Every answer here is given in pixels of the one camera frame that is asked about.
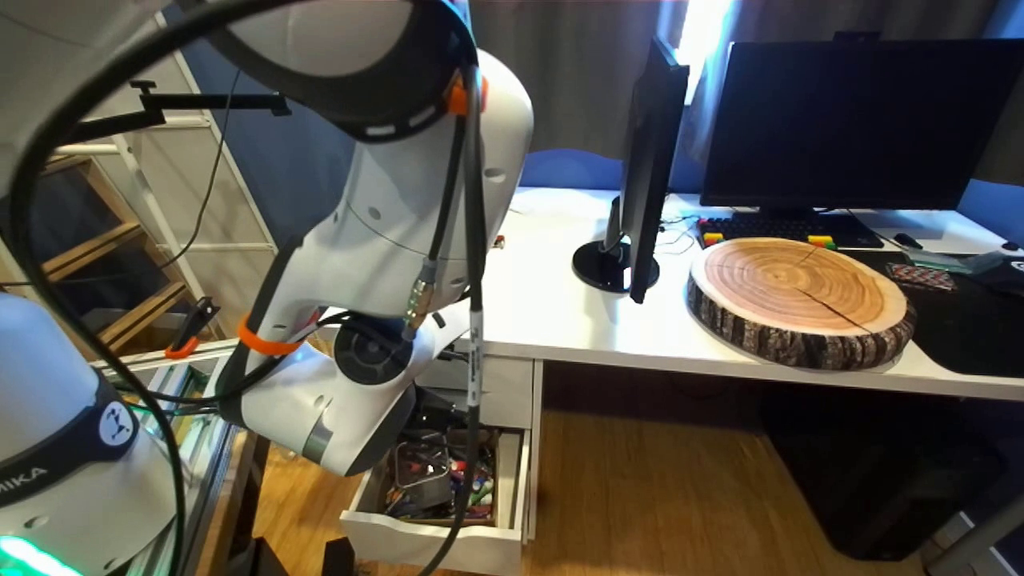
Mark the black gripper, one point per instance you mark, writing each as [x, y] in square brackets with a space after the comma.
[434, 420]

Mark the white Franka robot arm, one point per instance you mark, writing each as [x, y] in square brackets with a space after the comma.
[364, 234]

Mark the black stationery holder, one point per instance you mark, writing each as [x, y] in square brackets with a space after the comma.
[421, 485]

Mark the closed white drawer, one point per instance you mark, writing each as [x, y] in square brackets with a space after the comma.
[509, 387]

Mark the open white drawer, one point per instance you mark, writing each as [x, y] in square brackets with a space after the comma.
[405, 539]

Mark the wooden side table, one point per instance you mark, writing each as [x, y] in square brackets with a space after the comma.
[220, 469]

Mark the black orange clamp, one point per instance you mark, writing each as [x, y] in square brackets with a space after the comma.
[195, 325]

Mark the white metal rack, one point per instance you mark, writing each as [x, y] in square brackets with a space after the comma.
[228, 202]

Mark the yellow green block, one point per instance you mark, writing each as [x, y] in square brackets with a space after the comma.
[820, 242]
[712, 234]

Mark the black monitor with round stand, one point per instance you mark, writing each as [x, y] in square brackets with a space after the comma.
[652, 160]

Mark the wooden shelf steps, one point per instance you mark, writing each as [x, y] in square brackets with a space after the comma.
[99, 265]

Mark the wood slice cushion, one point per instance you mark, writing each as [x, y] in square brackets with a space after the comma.
[803, 299]

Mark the black computer mouse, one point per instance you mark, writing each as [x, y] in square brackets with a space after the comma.
[908, 242]

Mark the large black monitor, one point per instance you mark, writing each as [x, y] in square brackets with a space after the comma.
[852, 115]

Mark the black mouse mat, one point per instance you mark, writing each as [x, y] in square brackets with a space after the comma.
[972, 320]

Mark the white desk leg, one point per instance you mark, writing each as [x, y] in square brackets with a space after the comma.
[979, 539]

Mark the black camera stand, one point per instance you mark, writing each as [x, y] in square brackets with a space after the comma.
[212, 104]

